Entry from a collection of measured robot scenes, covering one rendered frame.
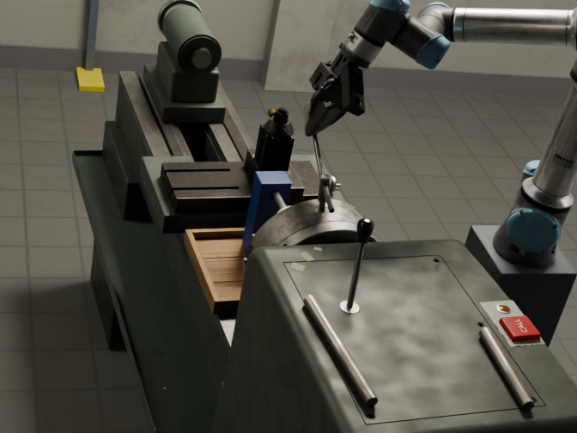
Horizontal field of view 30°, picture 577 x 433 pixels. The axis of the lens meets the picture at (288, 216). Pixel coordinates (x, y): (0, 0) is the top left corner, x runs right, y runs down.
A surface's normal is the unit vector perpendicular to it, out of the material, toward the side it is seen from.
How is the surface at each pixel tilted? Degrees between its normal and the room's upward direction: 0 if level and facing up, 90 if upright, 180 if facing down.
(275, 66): 90
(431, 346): 0
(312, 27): 90
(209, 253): 0
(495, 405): 0
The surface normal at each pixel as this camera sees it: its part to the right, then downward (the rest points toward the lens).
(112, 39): 0.23, 0.56
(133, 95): 0.17, -0.83
